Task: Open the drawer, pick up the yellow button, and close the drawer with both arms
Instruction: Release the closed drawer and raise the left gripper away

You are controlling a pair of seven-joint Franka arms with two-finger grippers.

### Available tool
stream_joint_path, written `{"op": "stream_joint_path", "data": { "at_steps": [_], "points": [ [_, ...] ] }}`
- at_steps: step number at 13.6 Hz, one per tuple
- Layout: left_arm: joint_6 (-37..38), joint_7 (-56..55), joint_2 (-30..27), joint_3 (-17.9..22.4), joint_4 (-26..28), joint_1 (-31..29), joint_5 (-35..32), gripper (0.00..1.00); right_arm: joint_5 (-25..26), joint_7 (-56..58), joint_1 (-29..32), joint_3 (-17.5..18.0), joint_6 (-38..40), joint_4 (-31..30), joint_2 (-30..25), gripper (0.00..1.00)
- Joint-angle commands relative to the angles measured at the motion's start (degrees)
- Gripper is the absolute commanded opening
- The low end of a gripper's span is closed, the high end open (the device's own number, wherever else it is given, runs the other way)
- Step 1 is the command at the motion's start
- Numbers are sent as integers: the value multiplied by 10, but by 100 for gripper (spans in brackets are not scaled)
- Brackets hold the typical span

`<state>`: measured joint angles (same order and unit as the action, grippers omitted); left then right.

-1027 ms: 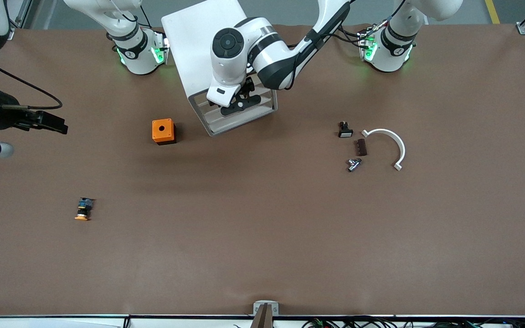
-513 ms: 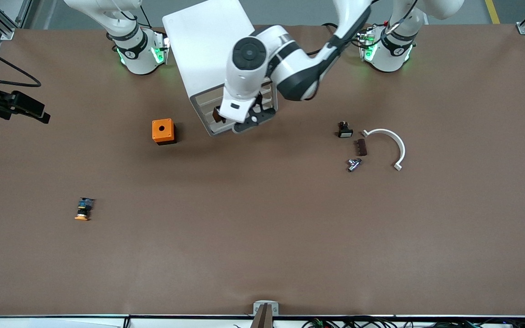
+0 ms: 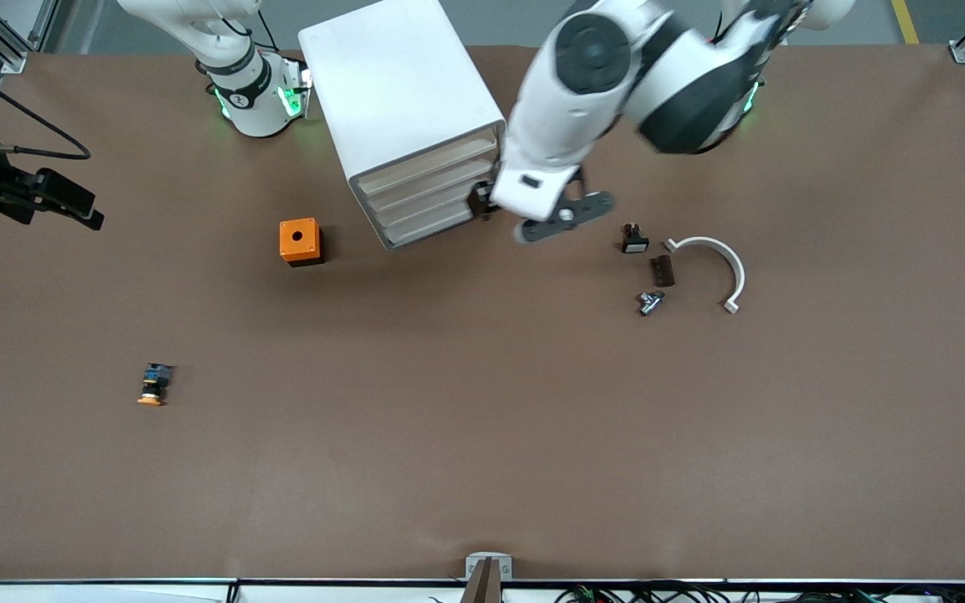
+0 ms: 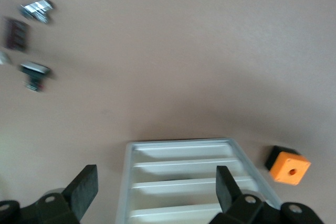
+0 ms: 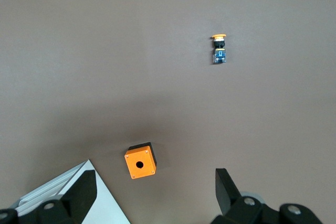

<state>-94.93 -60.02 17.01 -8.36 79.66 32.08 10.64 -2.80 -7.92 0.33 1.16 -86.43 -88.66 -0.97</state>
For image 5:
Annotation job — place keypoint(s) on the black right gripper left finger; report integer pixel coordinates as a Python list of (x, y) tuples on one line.
[(52, 208)]

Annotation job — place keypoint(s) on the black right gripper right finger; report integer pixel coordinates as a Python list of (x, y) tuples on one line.
[(249, 211)]

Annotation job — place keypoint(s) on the white drawer cabinet shell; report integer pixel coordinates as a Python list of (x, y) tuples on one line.
[(105, 203)]

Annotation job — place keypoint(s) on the yellow mushroom push button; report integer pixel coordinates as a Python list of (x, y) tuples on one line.
[(219, 56)]

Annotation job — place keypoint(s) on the brown table mat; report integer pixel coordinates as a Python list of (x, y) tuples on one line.
[(105, 51)]

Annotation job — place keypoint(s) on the orange button enclosure box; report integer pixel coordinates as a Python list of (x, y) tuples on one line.
[(134, 161)]

